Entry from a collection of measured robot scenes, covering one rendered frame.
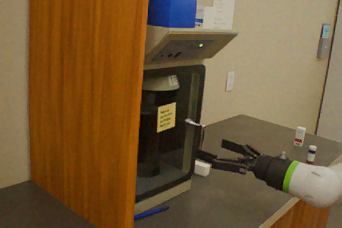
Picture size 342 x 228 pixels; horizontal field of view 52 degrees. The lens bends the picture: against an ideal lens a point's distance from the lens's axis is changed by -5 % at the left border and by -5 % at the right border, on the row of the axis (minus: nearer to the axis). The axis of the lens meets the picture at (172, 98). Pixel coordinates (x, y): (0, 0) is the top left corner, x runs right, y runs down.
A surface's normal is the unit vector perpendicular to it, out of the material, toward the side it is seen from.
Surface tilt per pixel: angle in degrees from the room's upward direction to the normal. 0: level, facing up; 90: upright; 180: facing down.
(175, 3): 90
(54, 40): 90
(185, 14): 90
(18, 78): 90
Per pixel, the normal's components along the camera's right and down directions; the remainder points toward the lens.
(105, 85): -0.65, 0.13
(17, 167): 0.76, 0.22
